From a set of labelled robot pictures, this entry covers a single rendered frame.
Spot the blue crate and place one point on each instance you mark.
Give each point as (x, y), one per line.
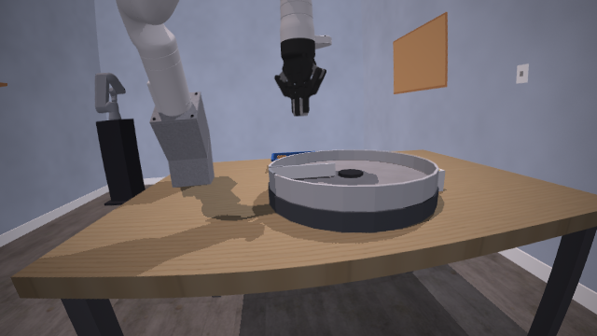
(274, 155)

